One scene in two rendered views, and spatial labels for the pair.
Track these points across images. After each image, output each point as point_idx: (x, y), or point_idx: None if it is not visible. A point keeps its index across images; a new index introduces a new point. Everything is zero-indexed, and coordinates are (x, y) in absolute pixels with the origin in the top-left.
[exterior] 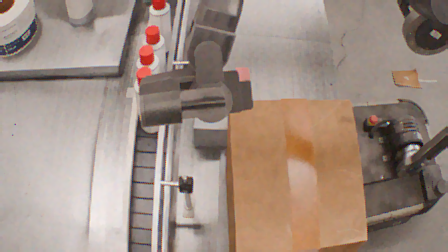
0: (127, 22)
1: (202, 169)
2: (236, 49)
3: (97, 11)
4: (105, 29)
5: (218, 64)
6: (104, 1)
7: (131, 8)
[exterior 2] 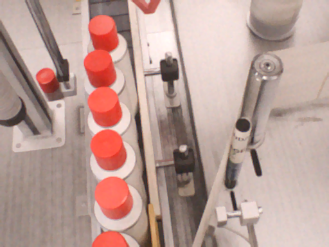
0: (177, 14)
1: None
2: (19, 27)
3: (245, 31)
4: (210, 0)
5: None
6: (243, 51)
7: (182, 40)
